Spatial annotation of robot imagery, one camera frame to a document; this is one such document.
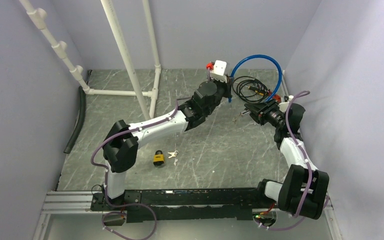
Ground white PVC pipe frame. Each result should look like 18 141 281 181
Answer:
20 0 162 120

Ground yellow black screwdriver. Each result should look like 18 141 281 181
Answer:
248 86 271 98

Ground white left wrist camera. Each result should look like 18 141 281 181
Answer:
206 60 229 83

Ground aluminium extrusion frame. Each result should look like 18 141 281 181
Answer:
33 191 343 240

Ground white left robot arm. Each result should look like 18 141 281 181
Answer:
102 77 232 210

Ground black corrugated hose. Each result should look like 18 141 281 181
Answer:
63 86 88 155

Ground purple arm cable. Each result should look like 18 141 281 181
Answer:
252 90 330 232
89 66 213 240

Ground black coiled cable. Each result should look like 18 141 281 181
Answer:
231 75 270 104

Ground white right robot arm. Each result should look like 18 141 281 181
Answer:
244 99 330 220

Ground yellow padlock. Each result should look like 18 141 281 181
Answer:
152 150 165 167

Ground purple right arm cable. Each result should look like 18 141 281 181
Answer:
252 90 330 232

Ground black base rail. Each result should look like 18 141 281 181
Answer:
90 187 275 223

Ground red handled wrench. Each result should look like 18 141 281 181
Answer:
272 94 282 103

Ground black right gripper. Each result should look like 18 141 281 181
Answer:
243 98 285 129

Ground keys of yellow padlock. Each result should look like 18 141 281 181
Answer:
167 150 179 159

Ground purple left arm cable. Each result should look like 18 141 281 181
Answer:
89 66 213 240

